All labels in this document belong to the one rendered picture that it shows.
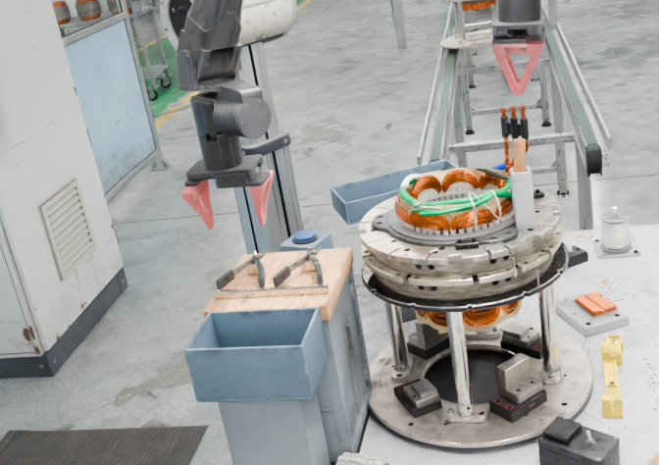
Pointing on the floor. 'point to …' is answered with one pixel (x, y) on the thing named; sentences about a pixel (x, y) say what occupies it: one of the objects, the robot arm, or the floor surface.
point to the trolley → (145, 45)
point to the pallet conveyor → (580, 115)
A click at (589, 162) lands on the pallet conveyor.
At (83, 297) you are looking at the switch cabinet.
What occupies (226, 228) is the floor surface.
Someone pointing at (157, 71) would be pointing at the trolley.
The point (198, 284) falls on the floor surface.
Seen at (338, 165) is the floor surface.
